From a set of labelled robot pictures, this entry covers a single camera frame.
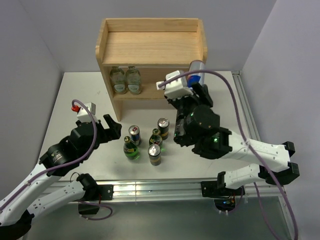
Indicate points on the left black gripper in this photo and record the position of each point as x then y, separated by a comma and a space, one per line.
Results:
115, 127

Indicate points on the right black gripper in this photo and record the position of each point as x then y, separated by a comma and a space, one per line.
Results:
201, 90

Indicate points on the silver blue energy can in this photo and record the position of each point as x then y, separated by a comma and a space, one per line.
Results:
196, 77

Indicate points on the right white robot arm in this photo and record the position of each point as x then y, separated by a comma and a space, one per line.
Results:
198, 126

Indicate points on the blue red energy can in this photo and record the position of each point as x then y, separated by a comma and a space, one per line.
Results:
135, 134

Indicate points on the clear glass bottle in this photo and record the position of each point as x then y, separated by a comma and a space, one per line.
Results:
118, 80
133, 78

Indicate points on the black yellow soda can front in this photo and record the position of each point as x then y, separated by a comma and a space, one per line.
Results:
154, 153

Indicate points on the wooden two-tier shelf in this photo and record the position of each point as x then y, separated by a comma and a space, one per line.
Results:
156, 46

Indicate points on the aluminium front rail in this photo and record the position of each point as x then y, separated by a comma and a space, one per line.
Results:
154, 190

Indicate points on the aluminium side rail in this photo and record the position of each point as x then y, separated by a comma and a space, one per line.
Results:
254, 134

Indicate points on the clear glass bottle right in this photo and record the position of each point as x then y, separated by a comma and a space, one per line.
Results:
133, 78

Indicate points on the black yellow soda can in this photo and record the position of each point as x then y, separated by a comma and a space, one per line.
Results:
163, 125
154, 153

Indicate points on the green glass bottle rear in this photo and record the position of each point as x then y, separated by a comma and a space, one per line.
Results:
156, 138

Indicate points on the clear glass bottle left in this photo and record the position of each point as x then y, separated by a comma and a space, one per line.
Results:
118, 80

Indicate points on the green glass bottle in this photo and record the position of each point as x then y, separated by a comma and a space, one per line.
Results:
130, 149
156, 138

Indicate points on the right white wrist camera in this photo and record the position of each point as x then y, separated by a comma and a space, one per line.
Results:
175, 89

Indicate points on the green glass bottle front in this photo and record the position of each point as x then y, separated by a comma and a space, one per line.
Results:
130, 149

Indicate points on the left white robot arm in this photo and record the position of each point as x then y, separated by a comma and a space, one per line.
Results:
24, 205

